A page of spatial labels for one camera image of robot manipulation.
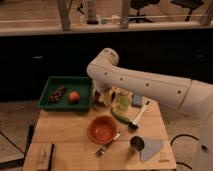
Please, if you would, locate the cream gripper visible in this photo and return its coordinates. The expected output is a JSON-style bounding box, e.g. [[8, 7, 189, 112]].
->
[[100, 87, 120, 107]]

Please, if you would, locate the orange bowl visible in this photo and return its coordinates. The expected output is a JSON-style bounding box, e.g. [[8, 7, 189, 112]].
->
[[87, 115, 117, 144]]

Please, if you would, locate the wooden post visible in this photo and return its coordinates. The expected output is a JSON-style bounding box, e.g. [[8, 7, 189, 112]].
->
[[120, 0, 130, 29], [56, 0, 72, 31]]

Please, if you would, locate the black office chair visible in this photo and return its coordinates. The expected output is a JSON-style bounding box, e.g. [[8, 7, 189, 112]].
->
[[129, 0, 160, 23]]

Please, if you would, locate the small metal cup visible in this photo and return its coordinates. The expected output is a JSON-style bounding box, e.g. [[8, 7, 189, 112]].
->
[[130, 136, 145, 153]]

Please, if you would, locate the green cucumber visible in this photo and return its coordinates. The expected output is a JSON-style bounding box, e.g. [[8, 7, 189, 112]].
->
[[110, 107, 130, 124]]

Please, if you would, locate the green plastic cup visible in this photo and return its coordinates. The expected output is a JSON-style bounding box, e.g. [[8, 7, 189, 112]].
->
[[118, 96, 130, 111]]

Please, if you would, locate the white handled brush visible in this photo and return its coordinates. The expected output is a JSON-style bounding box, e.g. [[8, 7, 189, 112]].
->
[[128, 101, 150, 130]]

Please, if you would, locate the green plastic tray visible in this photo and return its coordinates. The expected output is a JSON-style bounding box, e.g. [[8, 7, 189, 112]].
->
[[38, 76, 93, 112]]

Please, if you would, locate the wooden post middle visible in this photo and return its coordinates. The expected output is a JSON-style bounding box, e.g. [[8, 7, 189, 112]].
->
[[120, 0, 130, 29]]

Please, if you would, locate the wooden post left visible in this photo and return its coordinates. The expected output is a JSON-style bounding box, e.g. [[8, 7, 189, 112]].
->
[[56, 0, 72, 31]]

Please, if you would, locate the red apple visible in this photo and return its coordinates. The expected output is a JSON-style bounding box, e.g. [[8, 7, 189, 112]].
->
[[68, 91, 80, 103]]

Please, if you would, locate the dark grape bunch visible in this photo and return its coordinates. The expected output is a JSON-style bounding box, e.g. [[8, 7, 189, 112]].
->
[[48, 86, 67, 103]]

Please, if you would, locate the wooden block with black edge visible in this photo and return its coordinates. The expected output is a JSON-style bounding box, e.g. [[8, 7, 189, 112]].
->
[[36, 143, 54, 171]]

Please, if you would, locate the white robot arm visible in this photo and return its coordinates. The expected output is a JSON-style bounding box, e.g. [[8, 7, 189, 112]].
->
[[87, 48, 213, 171]]

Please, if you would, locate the grey blue cloth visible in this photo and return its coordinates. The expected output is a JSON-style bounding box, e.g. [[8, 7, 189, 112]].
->
[[140, 138, 163, 162]]

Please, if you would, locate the black cable right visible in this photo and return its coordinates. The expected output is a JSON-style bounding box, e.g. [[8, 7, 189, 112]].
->
[[170, 133, 201, 171]]

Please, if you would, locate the dark brown bowl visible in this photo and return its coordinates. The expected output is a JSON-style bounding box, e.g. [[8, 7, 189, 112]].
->
[[93, 91, 104, 107]]

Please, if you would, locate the metal fork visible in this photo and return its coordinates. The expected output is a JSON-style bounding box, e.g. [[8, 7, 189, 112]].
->
[[95, 132, 121, 157]]

